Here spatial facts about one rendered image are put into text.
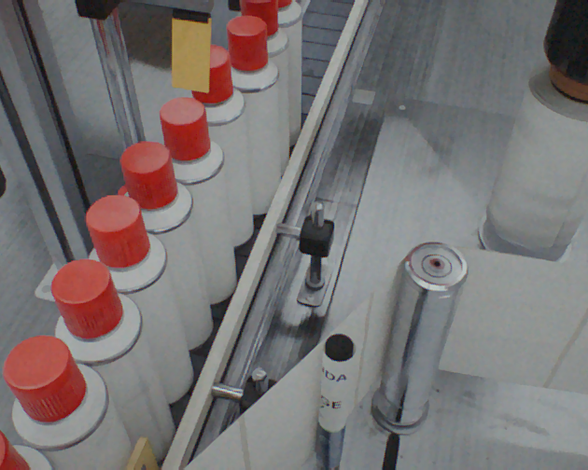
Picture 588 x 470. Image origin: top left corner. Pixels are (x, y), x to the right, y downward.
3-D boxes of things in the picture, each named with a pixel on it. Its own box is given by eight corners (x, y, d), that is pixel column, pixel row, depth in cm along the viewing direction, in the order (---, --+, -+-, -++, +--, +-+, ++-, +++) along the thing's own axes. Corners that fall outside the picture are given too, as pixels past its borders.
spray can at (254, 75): (278, 220, 67) (273, 44, 52) (228, 216, 67) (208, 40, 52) (285, 186, 70) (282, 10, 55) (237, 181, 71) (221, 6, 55)
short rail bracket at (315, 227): (325, 298, 66) (330, 218, 58) (297, 292, 67) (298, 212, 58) (332, 274, 69) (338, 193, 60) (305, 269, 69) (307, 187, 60)
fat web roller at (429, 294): (423, 442, 51) (472, 301, 37) (366, 427, 52) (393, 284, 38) (430, 391, 54) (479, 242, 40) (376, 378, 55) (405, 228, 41)
